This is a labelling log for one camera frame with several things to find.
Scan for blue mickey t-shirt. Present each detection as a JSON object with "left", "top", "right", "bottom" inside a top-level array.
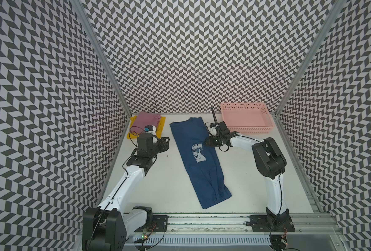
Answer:
[{"left": 170, "top": 117, "right": 232, "bottom": 209}]

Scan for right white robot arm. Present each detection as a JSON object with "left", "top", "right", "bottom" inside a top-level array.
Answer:
[{"left": 205, "top": 121, "right": 288, "bottom": 218}]

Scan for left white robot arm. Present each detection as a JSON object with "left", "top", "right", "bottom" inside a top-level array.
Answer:
[{"left": 82, "top": 131, "right": 170, "bottom": 251}]

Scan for folded yellow t-shirt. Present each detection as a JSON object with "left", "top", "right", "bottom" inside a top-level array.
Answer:
[{"left": 126, "top": 116, "right": 166, "bottom": 139}]

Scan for pink plastic basket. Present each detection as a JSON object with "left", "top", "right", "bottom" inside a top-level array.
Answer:
[{"left": 220, "top": 102, "right": 274, "bottom": 134}]

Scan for folded pink t-shirt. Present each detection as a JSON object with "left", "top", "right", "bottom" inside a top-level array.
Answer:
[{"left": 130, "top": 112, "right": 161, "bottom": 134}]

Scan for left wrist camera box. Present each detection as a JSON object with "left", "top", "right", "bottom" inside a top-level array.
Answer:
[{"left": 144, "top": 125, "right": 157, "bottom": 136}]

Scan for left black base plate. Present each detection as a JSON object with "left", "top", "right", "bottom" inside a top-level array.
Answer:
[{"left": 140, "top": 214, "right": 169, "bottom": 233}]

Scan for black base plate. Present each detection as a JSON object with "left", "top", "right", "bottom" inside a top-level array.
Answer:
[
  {"left": 249, "top": 214, "right": 296, "bottom": 233},
  {"left": 140, "top": 214, "right": 169, "bottom": 233}
]

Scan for aluminium front rail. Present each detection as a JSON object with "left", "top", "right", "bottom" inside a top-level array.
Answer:
[{"left": 125, "top": 213, "right": 350, "bottom": 251}]

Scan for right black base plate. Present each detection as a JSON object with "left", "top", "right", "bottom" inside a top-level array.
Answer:
[{"left": 249, "top": 214, "right": 296, "bottom": 233}]

